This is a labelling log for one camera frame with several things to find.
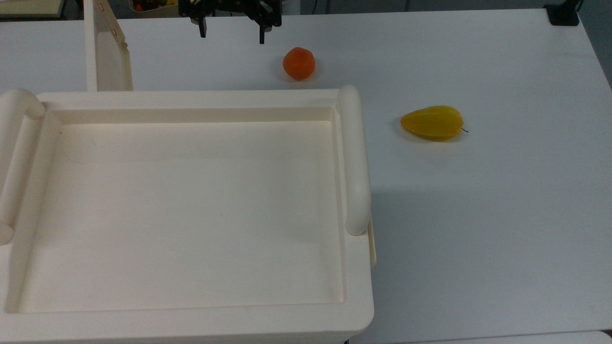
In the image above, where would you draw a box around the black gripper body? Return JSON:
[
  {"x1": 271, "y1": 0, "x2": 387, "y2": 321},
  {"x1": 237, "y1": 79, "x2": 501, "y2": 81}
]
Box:
[{"x1": 178, "y1": 0, "x2": 283, "y2": 32}]

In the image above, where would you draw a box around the cream cabinet door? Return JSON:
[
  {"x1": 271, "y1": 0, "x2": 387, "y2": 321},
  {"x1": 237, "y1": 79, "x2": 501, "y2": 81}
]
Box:
[{"x1": 83, "y1": 0, "x2": 133, "y2": 92}]

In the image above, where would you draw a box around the orange toy tangerine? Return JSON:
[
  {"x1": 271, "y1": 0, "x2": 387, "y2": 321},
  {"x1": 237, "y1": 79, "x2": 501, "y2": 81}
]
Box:
[{"x1": 282, "y1": 47, "x2": 316, "y2": 82}]

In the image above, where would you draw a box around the bin of toy fruit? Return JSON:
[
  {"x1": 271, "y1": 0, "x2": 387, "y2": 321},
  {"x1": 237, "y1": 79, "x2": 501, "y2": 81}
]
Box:
[{"x1": 128, "y1": 0, "x2": 180, "y2": 19}]

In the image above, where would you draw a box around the pale green tray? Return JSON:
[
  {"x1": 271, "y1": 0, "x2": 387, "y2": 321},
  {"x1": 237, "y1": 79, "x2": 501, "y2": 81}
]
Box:
[{"x1": 0, "y1": 0, "x2": 66, "y2": 20}]

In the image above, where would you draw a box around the cream plastic cart tray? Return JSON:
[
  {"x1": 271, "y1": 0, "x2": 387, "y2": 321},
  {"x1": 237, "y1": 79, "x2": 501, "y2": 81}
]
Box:
[{"x1": 0, "y1": 85, "x2": 377, "y2": 344}]

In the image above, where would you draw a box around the yellow toy starfruit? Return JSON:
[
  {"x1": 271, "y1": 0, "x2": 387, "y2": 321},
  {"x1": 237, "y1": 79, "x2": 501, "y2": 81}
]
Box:
[{"x1": 400, "y1": 105, "x2": 469, "y2": 142}]

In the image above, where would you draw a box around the black clamp base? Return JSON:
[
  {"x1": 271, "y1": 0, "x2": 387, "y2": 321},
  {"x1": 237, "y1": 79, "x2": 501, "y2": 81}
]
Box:
[{"x1": 544, "y1": 0, "x2": 582, "y2": 26}]

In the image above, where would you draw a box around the cream cabinet carry handle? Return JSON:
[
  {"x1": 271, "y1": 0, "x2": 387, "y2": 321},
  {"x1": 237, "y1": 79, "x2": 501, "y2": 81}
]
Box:
[
  {"x1": 337, "y1": 85, "x2": 372, "y2": 237},
  {"x1": 0, "y1": 88, "x2": 47, "y2": 247}
]

